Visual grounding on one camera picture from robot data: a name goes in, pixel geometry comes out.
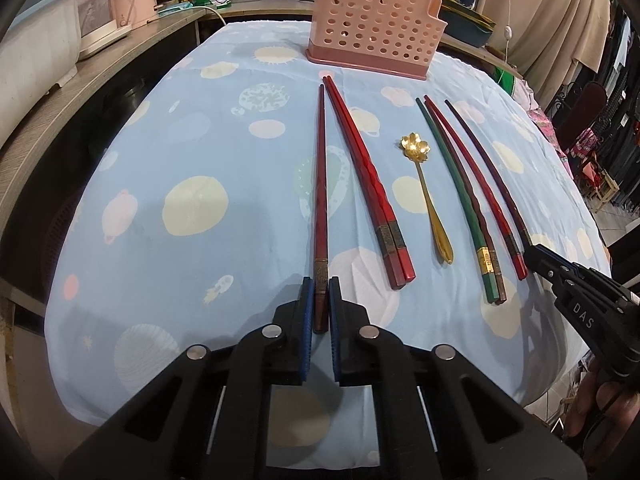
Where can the dark red chopstick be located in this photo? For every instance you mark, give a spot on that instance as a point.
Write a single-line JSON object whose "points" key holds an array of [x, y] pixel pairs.
{"points": [[322, 185]]}

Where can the beige curtain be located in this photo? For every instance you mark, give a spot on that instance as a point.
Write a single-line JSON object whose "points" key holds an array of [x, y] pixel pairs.
{"points": [[540, 20]]}

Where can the person's right hand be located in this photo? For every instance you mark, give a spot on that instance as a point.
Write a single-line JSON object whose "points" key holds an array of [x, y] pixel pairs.
{"points": [[600, 405]]}

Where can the pink perforated utensil holder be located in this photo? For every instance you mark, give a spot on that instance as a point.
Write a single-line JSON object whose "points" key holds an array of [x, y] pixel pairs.
{"points": [[365, 64]]}

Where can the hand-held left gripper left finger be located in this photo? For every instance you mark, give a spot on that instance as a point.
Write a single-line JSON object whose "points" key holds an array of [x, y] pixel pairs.
{"points": [[307, 320]]}

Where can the stacked yellow and blue bowls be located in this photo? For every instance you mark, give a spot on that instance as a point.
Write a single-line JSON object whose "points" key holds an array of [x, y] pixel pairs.
{"points": [[467, 22]]}

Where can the green chopstick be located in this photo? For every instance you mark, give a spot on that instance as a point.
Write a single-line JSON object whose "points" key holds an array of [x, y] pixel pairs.
{"points": [[489, 285]]}

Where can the pink pineapple print cloth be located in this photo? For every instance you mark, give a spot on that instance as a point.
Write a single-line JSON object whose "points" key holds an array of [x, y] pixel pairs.
{"points": [[560, 150]]}

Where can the red chopstick black band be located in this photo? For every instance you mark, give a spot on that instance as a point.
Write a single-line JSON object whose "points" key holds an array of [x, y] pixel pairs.
{"points": [[520, 265]]}

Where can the white glass kettle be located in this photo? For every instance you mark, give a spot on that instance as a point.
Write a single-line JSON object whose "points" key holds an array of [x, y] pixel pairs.
{"points": [[100, 35]]}

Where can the hanging dark clothes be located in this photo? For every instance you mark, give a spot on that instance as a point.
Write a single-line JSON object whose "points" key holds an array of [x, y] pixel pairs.
{"points": [[620, 110]]}

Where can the white dish drainer box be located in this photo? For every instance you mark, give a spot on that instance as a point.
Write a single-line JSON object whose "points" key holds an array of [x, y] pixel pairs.
{"points": [[40, 45]]}

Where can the green bag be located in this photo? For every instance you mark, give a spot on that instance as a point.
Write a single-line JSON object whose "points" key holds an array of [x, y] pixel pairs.
{"points": [[507, 80]]}

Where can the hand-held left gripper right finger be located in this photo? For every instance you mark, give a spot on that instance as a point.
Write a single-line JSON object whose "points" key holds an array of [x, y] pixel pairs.
{"points": [[336, 320]]}

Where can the grey wood-grain counter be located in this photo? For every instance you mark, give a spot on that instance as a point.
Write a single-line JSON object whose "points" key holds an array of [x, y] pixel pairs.
{"points": [[75, 105]]}

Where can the brown chopstick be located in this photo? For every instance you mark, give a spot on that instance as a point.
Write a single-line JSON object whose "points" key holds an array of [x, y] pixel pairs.
{"points": [[499, 286]]}

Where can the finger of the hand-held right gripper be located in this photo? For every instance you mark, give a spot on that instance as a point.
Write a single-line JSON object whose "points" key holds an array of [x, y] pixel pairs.
{"points": [[546, 262]]}

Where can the golden flower spoon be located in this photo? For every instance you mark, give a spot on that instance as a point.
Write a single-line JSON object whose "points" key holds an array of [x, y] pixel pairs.
{"points": [[415, 146]]}

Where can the blue face mask pack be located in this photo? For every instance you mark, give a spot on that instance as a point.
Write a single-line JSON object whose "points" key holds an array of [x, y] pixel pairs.
{"points": [[175, 8]]}

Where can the dark metal chair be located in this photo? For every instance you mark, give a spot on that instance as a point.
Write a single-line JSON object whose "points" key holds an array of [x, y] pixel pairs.
{"points": [[582, 115]]}

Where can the pale wooden board shelf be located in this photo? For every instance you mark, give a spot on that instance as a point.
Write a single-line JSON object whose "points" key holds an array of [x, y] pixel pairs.
{"points": [[260, 10]]}

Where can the dark purple chopstick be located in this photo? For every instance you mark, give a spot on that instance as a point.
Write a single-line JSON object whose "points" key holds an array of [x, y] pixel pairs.
{"points": [[505, 195]]}

